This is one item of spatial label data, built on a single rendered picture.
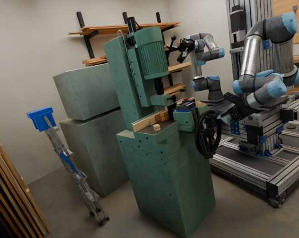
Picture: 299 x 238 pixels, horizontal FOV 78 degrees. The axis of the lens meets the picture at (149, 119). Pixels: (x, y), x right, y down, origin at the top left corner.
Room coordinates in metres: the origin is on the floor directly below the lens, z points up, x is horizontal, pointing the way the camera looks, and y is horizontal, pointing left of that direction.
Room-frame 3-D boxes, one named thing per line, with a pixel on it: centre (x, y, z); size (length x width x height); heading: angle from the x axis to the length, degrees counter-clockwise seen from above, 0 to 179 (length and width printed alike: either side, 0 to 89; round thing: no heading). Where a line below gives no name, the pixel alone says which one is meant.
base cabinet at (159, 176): (1.40, -0.04, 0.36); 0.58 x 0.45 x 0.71; 40
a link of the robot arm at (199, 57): (1.51, -0.52, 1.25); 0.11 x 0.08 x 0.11; 78
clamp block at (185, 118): (1.17, -0.26, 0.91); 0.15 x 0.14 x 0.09; 130
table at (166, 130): (1.24, -0.20, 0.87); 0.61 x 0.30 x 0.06; 130
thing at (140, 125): (1.34, -0.12, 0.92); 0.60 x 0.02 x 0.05; 130
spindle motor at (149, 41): (1.31, -0.12, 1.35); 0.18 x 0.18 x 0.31
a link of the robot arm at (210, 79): (1.81, -0.70, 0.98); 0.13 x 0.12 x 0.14; 78
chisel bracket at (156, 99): (1.33, -0.11, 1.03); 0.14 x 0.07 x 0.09; 40
